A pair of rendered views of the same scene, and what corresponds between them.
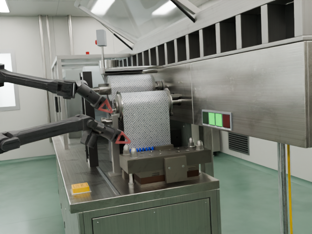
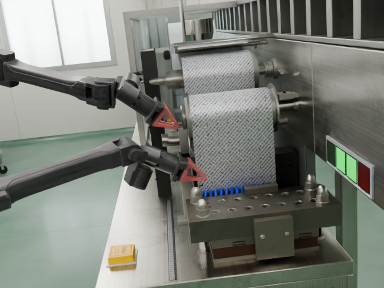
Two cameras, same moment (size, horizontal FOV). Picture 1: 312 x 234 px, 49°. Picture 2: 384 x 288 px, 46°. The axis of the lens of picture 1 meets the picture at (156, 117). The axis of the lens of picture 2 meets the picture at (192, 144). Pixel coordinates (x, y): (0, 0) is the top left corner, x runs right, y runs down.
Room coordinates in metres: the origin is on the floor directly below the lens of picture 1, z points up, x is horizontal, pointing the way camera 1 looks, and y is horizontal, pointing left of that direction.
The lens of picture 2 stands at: (0.43, -0.19, 1.52)
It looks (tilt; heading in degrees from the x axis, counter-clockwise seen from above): 15 degrees down; 16
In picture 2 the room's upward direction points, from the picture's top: 6 degrees counter-clockwise
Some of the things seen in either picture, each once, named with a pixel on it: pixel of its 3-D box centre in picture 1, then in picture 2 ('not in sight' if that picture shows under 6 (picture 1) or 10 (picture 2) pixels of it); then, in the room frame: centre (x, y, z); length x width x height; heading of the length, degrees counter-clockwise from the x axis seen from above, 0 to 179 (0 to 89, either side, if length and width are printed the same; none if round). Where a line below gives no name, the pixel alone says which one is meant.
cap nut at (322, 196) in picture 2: (199, 144); (322, 192); (1.58, -0.20, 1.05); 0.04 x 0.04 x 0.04
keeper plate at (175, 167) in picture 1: (175, 169); (274, 238); (1.49, -0.07, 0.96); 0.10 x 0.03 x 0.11; 108
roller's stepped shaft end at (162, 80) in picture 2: (93, 89); (158, 81); (1.91, 0.34, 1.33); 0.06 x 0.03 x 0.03; 108
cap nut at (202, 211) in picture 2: (133, 152); (202, 207); (1.48, 0.11, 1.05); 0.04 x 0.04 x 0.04
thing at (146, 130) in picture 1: (147, 133); (235, 162); (1.68, 0.05, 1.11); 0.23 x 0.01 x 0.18; 108
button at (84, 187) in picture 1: (80, 188); (122, 254); (1.47, 0.35, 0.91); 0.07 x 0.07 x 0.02; 18
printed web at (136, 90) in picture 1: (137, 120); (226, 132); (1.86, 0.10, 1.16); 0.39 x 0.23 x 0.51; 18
